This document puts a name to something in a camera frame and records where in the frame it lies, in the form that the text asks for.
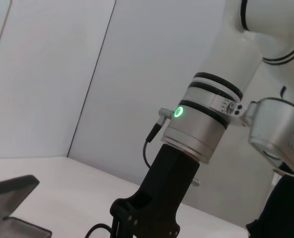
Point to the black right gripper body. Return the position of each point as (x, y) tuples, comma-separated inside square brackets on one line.
[(162, 188)]

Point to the black glasses case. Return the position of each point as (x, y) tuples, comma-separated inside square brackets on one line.
[(10, 191)]

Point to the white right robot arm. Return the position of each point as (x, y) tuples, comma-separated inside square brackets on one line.
[(226, 49)]

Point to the right gripper silver plug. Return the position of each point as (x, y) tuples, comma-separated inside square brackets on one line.
[(196, 182)]

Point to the person's dark trousers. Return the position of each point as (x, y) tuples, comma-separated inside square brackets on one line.
[(286, 213)]

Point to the right wrist camera housing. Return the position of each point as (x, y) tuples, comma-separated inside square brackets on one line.
[(276, 129)]

